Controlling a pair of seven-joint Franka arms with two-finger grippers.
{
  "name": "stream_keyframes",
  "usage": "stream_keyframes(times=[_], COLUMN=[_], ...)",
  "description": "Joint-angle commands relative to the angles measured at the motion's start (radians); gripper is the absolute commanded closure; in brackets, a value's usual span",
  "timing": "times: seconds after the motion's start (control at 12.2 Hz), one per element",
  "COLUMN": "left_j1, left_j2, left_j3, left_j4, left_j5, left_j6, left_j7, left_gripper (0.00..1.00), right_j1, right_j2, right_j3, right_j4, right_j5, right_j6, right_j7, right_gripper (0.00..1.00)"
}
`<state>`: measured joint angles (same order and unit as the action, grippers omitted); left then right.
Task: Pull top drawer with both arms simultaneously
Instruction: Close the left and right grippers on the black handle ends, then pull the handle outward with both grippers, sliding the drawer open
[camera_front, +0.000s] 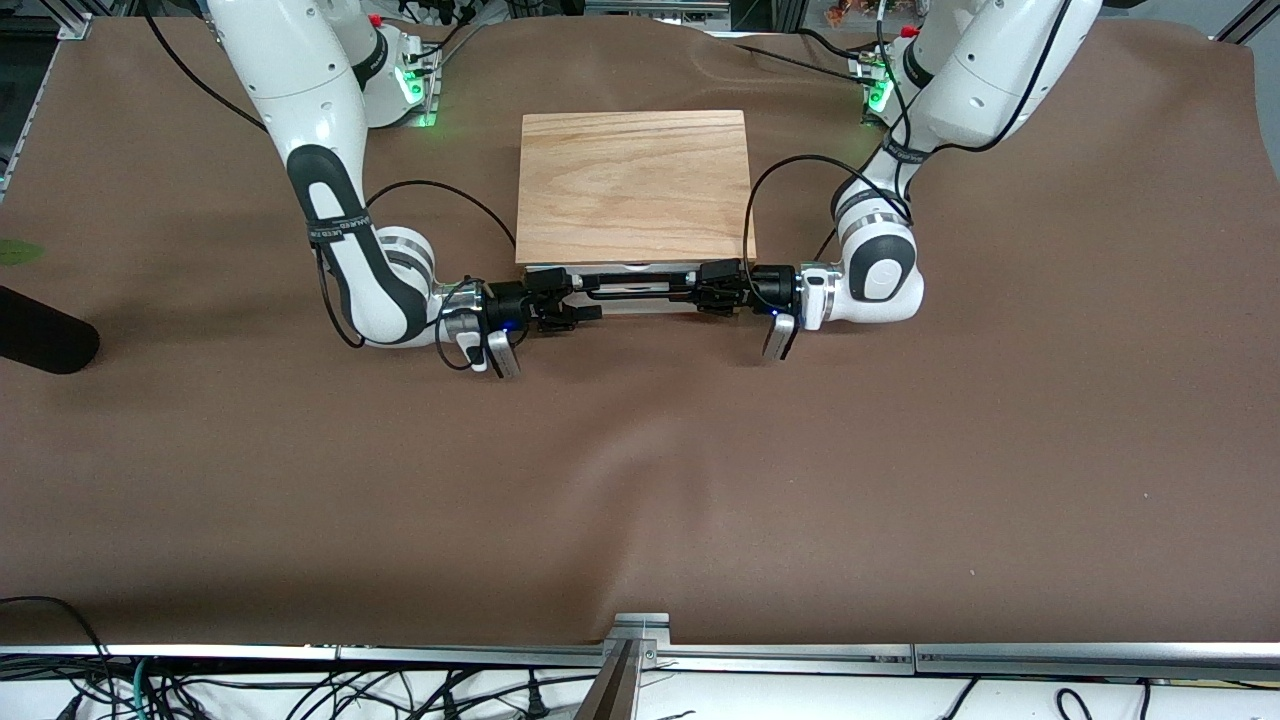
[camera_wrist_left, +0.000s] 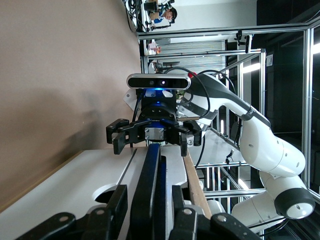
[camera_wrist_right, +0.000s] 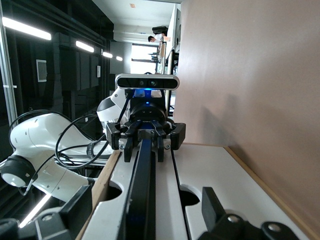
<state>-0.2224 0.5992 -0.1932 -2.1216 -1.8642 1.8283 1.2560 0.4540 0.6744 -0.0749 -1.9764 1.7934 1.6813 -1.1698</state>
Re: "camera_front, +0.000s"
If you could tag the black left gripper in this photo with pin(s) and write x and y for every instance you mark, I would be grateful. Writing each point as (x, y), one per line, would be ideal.
(768, 286)

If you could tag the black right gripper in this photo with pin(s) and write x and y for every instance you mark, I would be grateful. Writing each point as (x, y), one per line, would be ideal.
(508, 301)

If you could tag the white-fronted wooden drawer with notch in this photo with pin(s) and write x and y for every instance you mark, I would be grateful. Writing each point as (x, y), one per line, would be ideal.
(600, 268)

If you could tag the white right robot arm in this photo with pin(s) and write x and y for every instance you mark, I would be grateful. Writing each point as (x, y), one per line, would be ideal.
(300, 80)

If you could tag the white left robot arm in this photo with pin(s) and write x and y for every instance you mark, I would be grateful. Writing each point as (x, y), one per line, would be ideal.
(980, 80)

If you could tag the wooden drawer cabinet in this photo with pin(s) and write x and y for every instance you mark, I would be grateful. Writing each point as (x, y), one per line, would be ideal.
(635, 180)

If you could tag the brown table cloth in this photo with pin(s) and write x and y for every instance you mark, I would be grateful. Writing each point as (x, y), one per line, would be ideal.
(640, 450)

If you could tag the black ribbed foam cylinder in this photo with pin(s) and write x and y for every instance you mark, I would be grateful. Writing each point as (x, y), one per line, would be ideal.
(45, 345)

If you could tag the green leaf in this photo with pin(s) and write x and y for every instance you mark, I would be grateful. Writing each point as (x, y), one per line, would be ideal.
(18, 253)

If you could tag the aluminium background rail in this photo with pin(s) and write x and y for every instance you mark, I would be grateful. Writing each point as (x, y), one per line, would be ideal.
(655, 7)

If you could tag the aluminium frame post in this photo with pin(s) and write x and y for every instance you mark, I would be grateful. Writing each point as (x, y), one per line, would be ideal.
(625, 680)

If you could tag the aluminium side frame rail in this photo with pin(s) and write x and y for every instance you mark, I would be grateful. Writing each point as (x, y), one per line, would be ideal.
(25, 115)

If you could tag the aluminium corner bracket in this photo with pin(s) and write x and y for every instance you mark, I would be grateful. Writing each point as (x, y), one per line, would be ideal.
(65, 20)

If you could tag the diagonal aluminium frame rail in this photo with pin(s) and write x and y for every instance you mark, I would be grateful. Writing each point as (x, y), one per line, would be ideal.
(1245, 20)

